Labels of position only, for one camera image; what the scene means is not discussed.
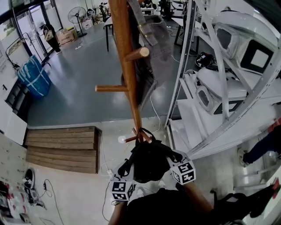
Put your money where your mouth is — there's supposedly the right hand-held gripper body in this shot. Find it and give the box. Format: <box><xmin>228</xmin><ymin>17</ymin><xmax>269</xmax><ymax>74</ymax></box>
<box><xmin>169</xmin><ymin>149</ymin><xmax>196</xmax><ymax>185</ymax></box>

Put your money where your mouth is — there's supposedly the small white machine shell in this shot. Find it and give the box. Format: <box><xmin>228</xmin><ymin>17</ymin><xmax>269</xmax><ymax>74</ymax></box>
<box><xmin>195</xmin><ymin>65</ymin><xmax>253</xmax><ymax>116</ymax></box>

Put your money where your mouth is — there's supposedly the black backpack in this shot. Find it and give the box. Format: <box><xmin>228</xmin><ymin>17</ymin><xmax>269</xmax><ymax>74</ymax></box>
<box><xmin>210</xmin><ymin>184</ymin><xmax>277</xmax><ymax>221</ymax></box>

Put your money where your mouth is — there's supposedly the black power adapter cable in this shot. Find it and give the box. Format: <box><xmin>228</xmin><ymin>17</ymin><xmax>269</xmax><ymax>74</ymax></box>
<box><xmin>42</xmin><ymin>178</ymin><xmax>65</xmax><ymax>221</ymax></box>

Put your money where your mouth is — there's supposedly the black low cabinet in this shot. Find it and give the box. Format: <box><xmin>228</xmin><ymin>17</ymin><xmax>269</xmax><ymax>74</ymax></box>
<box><xmin>4</xmin><ymin>83</ymin><xmax>30</xmax><ymax>123</ymax></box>

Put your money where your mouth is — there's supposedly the person's black clothing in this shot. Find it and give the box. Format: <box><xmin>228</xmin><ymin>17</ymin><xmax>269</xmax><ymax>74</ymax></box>
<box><xmin>126</xmin><ymin>188</ymin><xmax>245</xmax><ymax>225</ymax></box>

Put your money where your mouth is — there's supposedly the person's right forearm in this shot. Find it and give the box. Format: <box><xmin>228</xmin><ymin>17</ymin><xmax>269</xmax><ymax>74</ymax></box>
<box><xmin>181</xmin><ymin>181</ymin><xmax>215</xmax><ymax>213</ymax></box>

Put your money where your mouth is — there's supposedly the black standing fan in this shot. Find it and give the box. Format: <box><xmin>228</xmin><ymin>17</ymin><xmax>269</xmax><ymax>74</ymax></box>
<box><xmin>67</xmin><ymin>6</ymin><xmax>88</xmax><ymax>37</ymax></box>

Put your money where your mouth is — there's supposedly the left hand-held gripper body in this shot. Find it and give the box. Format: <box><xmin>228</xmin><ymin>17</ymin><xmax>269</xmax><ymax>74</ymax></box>
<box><xmin>107</xmin><ymin>169</ymin><xmax>137</xmax><ymax>202</ymax></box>

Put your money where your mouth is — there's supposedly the brown cardboard box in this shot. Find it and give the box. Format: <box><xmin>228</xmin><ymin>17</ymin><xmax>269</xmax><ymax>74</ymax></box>
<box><xmin>55</xmin><ymin>29</ymin><xmax>79</xmax><ymax>46</ymax></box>

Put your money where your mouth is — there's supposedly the white metal shelf rack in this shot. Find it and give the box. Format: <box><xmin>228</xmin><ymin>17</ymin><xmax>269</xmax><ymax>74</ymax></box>
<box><xmin>164</xmin><ymin>0</ymin><xmax>281</xmax><ymax>161</ymax></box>

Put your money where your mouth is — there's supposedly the black frame table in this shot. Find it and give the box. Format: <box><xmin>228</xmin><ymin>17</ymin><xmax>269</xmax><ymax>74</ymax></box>
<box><xmin>103</xmin><ymin>22</ymin><xmax>115</xmax><ymax>52</ymax></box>

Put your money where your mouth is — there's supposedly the black garment rail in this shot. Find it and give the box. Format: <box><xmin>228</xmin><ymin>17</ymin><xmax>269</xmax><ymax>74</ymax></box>
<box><xmin>5</xmin><ymin>32</ymin><xmax>51</xmax><ymax>67</ymax></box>

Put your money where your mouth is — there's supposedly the wooden plank platform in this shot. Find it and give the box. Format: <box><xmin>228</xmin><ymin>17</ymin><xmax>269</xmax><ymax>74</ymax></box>
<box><xmin>23</xmin><ymin>126</ymin><xmax>100</xmax><ymax>174</ymax></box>

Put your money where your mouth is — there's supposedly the black glass door frame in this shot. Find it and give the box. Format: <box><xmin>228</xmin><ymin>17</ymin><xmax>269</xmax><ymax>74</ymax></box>
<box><xmin>12</xmin><ymin>0</ymin><xmax>64</xmax><ymax>58</ymax></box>

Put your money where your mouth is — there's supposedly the person's left forearm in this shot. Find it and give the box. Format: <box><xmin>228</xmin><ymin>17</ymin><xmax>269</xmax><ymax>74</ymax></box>
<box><xmin>108</xmin><ymin>200</ymin><xmax>130</xmax><ymax>225</ymax></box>

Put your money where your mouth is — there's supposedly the white board panel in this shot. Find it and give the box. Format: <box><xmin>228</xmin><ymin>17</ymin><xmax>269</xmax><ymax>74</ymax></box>
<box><xmin>0</xmin><ymin>103</ymin><xmax>28</xmax><ymax>146</ymax></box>

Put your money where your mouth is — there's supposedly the beige tote bag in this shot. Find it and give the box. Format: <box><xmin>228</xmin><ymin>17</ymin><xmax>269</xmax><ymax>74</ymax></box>
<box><xmin>43</xmin><ymin>25</ymin><xmax>54</xmax><ymax>41</ymax></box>

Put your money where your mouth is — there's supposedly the wooden coat rack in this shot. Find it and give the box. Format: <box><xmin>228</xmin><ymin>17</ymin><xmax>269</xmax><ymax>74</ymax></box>
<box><xmin>94</xmin><ymin>0</ymin><xmax>152</xmax><ymax>145</ymax></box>

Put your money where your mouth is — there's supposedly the black bag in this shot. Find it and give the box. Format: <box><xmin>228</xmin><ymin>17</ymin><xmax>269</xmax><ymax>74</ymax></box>
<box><xmin>117</xmin><ymin>128</ymin><xmax>184</xmax><ymax>184</ymax></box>

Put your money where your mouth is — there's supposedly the blue wrapped bundle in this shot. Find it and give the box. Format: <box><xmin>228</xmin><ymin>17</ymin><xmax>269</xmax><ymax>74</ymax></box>
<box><xmin>17</xmin><ymin>54</ymin><xmax>52</xmax><ymax>100</ymax></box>

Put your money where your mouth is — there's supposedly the grey canvas bag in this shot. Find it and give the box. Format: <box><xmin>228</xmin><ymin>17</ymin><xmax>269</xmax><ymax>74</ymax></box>
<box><xmin>120</xmin><ymin>0</ymin><xmax>174</xmax><ymax>110</ymax></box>

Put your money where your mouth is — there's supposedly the white top table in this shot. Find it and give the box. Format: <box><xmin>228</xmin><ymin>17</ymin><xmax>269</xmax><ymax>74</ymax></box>
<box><xmin>170</xmin><ymin>15</ymin><xmax>199</xmax><ymax>54</ymax></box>

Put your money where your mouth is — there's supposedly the white cardboard box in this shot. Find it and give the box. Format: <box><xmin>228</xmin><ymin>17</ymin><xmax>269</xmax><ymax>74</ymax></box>
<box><xmin>81</xmin><ymin>18</ymin><xmax>94</xmax><ymax>30</ymax></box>

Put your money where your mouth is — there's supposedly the white floor cable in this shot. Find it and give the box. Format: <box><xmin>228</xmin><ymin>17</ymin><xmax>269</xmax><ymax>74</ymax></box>
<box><xmin>150</xmin><ymin>94</ymin><xmax>162</xmax><ymax>134</ymax></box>

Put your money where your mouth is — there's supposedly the large white machine shell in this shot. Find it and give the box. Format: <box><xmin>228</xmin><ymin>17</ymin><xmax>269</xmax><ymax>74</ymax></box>
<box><xmin>211</xmin><ymin>8</ymin><xmax>281</xmax><ymax>76</ymax></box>

